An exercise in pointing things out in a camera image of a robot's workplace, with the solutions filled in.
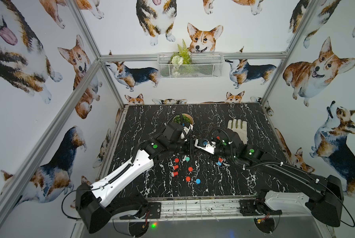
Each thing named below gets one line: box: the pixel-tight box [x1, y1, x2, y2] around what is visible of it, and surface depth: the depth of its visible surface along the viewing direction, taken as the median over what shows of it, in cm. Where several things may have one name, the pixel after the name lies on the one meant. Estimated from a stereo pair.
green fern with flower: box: [170, 38, 192, 66], surface depth 84 cm
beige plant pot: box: [173, 113, 194, 126], surface depth 100 cm
